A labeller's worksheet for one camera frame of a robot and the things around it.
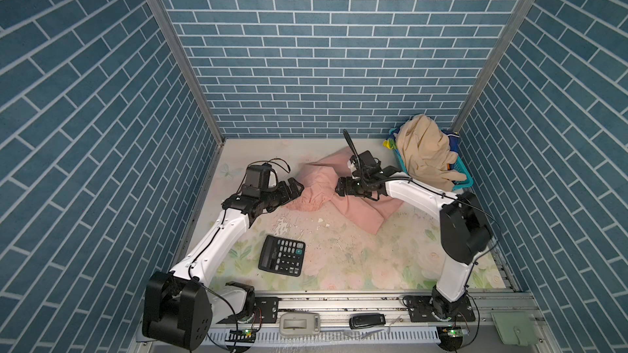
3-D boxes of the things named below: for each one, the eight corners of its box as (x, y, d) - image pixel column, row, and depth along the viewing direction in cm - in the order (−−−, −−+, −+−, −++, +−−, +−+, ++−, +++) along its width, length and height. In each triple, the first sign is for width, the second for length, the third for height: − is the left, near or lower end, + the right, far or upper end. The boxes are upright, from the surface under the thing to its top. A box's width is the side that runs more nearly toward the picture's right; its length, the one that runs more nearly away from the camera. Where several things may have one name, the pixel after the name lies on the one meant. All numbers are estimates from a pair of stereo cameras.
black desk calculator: (258, 269, 84) (256, 266, 81) (268, 239, 91) (266, 234, 88) (300, 277, 82) (299, 273, 79) (307, 245, 89) (306, 241, 86)
